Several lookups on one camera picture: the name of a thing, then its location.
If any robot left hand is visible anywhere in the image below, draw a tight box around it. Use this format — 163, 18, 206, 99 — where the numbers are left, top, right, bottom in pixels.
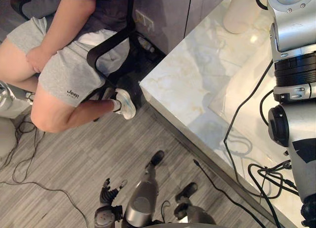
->
99, 178, 128, 206

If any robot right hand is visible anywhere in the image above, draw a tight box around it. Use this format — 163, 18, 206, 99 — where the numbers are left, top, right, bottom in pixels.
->
300, 195, 316, 228

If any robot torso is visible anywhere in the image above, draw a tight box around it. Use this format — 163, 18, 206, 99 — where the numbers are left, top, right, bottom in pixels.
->
148, 222, 223, 228

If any robot right leg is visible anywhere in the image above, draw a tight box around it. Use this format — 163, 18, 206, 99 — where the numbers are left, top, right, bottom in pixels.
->
173, 182, 217, 225

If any white sneaker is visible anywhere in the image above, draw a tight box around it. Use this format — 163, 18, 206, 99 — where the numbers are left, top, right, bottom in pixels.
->
115, 88, 137, 120

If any person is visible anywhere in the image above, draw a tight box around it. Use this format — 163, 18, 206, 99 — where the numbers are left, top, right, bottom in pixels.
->
0, 0, 137, 134

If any person's hand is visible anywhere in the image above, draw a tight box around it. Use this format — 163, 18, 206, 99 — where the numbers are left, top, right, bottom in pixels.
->
26, 44, 60, 73

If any clear plastic bottle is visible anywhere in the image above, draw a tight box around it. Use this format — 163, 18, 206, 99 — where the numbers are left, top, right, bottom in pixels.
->
137, 36, 156, 53

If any black office chair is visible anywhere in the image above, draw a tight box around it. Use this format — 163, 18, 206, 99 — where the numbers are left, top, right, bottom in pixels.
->
11, 0, 166, 122

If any grey cabinet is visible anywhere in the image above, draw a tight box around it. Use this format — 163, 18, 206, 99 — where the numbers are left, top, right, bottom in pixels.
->
134, 0, 235, 55

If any cream ceramic vase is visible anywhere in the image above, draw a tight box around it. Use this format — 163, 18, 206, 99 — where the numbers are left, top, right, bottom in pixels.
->
223, 0, 262, 35

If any thin black floor cable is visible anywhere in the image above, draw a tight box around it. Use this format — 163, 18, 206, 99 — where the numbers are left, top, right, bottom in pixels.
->
0, 114, 89, 228

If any black cable bundle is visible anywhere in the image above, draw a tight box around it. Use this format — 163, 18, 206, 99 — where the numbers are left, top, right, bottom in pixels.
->
247, 160, 301, 228

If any black cable with plug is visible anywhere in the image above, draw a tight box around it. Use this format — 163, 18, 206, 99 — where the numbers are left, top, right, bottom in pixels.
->
193, 158, 267, 228

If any long black arm cable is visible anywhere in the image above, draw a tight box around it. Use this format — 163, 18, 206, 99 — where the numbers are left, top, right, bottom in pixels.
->
223, 60, 275, 198

